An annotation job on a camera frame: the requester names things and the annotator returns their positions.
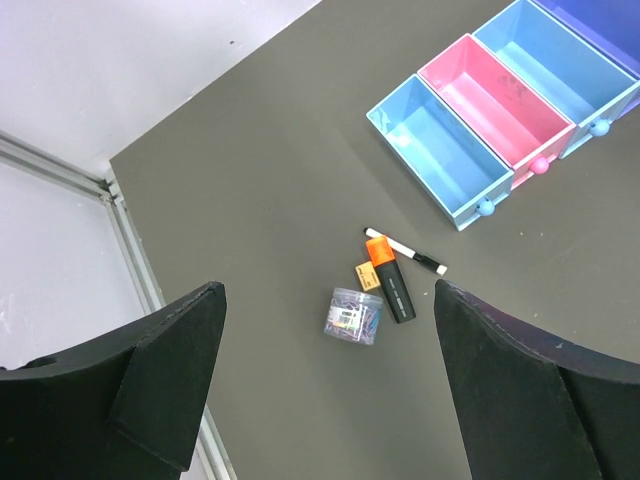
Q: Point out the black white marker pen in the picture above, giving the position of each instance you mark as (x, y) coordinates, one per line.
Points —
(424, 260)

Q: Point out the purple drawer bin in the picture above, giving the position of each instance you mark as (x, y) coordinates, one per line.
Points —
(612, 27)

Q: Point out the small orange sticky pad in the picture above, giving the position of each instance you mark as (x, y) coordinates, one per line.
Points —
(367, 276)

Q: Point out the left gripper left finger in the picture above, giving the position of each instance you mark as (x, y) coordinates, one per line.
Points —
(125, 405)

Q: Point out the clear paper clip jar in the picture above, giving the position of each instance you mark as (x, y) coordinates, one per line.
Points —
(353, 316)

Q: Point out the light blue drawer bin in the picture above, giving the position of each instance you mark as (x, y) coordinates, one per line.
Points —
(462, 175)

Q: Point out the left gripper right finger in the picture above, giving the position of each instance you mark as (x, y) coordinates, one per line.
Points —
(530, 404)

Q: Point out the orange black highlighter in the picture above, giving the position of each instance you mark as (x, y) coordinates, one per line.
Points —
(391, 279)

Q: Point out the pink drawer bin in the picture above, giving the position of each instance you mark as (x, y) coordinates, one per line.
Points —
(513, 120)

